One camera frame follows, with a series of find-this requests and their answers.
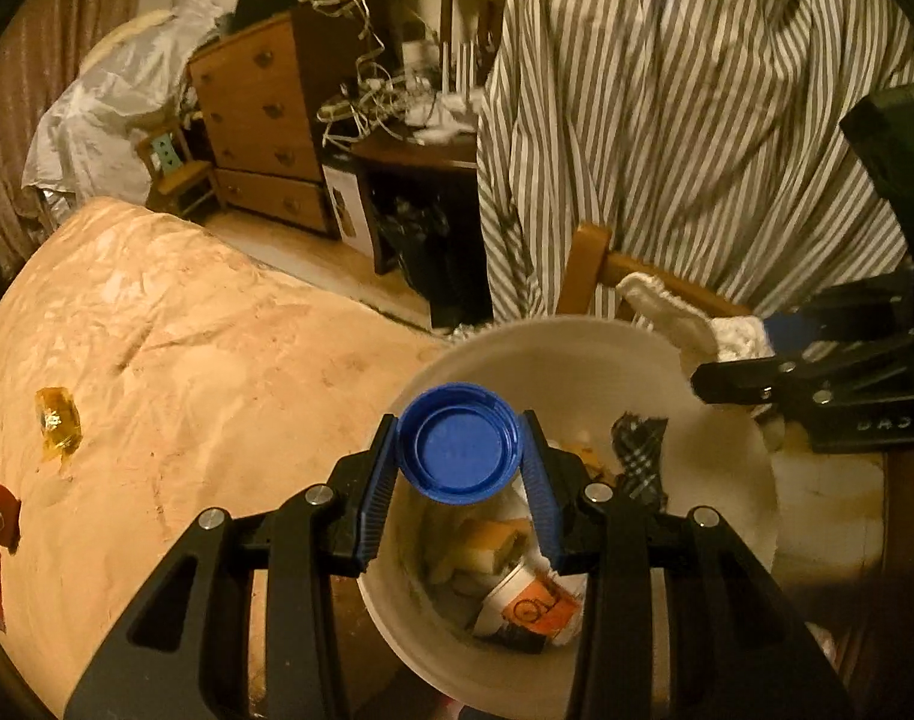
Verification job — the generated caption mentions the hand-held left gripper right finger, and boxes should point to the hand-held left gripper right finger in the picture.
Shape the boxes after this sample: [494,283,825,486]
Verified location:
[518,409,852,720]

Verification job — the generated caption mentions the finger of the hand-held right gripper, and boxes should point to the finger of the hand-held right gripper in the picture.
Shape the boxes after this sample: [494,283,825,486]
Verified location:
[689,330,914,410]
[763,274,914,353]

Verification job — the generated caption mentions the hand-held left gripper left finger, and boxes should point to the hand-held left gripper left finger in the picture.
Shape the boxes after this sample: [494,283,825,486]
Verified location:
[62,412,398,720]

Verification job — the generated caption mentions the blue plastic lid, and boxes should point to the blue plastic lid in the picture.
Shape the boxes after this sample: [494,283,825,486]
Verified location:
[397,382,522,503]

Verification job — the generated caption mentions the white cup orange label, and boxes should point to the white cup orange label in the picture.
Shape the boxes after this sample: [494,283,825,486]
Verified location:
[472,562,589,650]

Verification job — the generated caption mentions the white plastic bin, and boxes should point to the white plastic bin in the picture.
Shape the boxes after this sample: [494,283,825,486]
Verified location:
[355,315,780,720]

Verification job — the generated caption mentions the white knit cloth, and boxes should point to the white knit cloth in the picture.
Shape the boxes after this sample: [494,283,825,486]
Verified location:
[618,272,784,451]

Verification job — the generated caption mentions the black plastic bag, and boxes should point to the black plastic bag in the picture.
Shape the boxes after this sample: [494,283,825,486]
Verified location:
[382,199,488,316]

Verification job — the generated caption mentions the striped cloth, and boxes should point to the striped cloth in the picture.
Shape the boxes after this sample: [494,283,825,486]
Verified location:
[475,0,914,331]

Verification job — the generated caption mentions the white printed box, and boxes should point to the white printed box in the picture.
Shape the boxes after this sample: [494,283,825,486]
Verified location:
[323,163,377,257]

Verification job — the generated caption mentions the amber plastic wrapper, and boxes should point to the amber plastic wrapper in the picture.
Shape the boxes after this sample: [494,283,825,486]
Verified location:
[35,386,83,464]

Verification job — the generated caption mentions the dark wooden table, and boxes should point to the dark wooden table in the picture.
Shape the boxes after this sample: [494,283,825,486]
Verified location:
[347,127,495,316]

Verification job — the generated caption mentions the small wooden chair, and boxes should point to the small wooden chair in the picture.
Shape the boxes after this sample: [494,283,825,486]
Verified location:
[136,120,229,220]

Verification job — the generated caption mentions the wooden dresser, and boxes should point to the wooden dresser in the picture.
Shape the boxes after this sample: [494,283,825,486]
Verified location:
[188,0,368,237]

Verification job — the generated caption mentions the silver cover sheet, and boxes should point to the silver cover sheet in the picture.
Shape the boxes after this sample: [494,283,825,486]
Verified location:
[22,0,225,215]

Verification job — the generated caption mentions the beige pillow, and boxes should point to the beige pillow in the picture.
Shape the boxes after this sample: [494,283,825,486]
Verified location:
[112,9,174,38]

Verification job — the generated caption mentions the brown curtain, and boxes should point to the brown curtain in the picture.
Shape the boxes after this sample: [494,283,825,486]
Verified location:
[0,0,154,278]

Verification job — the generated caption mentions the tangle of white cables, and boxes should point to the tangle of white cables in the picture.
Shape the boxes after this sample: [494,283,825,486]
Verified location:
[299,0,480,151]

